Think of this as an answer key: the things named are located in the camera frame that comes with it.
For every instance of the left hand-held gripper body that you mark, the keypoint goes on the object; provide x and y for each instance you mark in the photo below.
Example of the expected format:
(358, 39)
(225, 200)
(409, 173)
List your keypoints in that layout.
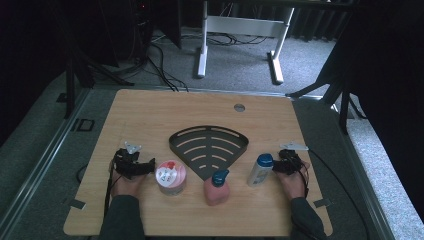
(128, 163)

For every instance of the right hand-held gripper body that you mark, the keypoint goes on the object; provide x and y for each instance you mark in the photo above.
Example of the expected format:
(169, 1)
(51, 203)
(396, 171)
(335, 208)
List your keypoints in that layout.
(291, 161)

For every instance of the white bottle with blue cap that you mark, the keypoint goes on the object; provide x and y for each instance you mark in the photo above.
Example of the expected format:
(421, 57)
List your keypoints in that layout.
(259, 173)

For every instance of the pink tub with white lid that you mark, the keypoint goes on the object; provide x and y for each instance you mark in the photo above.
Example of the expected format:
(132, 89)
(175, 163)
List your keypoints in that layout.
(170, 178)

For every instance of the black slotted corner rack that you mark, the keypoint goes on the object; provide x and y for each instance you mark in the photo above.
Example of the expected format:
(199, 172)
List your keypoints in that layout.
(208, 143)

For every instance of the pink pump bottle blue pump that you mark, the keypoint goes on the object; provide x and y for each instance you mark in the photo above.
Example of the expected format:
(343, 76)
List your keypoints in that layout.
(216, 195)

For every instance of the person's left hand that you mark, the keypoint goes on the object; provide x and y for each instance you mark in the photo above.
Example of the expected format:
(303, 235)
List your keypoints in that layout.
(126, 186)

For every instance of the person's right hand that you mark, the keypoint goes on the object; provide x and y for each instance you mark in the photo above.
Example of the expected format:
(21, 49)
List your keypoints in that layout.
(296, 186)

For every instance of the grey tape strip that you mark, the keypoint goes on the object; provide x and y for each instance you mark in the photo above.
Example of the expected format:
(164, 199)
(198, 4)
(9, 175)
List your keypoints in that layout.
(76, 204)
(322, 202)

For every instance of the grey round table grommet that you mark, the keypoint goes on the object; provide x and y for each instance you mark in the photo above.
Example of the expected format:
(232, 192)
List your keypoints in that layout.
(239, 107)

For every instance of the black metal stand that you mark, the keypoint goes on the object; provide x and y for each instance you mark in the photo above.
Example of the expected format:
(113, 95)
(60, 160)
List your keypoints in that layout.
(343, 110)
(70, 90)

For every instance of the black rectangular floor frame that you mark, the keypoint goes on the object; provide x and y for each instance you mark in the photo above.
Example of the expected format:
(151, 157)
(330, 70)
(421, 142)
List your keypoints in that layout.
(80, 125)

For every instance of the aluminium floor rail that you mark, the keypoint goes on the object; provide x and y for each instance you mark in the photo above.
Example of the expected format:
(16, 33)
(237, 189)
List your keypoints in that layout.
(363, 173)
(40, 160)

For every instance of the white metal desk frame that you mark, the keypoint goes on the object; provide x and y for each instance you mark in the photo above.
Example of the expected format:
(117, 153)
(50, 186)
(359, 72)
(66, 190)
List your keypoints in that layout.
(243, 26)

